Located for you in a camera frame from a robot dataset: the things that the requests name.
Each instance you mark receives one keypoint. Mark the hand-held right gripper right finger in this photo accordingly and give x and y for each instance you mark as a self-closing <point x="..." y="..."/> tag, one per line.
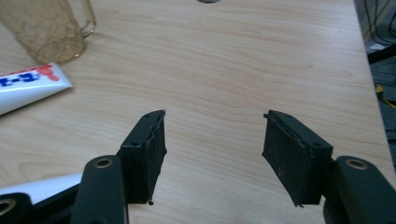
<point x="291" y="155"/>

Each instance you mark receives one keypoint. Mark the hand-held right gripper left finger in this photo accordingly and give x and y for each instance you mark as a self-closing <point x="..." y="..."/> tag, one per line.
<point x="141" y="161"/>

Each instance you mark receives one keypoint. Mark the white electric toothbrush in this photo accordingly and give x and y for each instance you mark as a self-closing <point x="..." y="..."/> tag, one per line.
<point x="46" y="186"/>

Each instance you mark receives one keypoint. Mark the white toothpaste tube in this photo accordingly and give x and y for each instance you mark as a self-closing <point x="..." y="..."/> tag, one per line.
<point x="28" y="85"/>

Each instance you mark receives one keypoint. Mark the amber transparent cup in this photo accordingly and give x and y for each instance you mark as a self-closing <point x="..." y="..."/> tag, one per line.
<point x="46" y="31"/>

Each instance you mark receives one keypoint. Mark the yellow black floor tape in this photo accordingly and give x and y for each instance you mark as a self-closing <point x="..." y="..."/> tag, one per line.
<point x="384" y="96"/>

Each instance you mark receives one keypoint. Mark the black metal stand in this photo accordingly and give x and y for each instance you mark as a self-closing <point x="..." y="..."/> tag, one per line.
<point x="383" y="53"/>

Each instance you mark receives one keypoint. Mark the small white floor object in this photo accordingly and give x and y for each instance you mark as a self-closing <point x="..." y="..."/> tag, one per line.
<point x="377" y="47"/>

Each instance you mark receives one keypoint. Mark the grey round table grommet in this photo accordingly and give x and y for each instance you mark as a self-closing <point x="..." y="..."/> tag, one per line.
<point x="208" y="1"/>

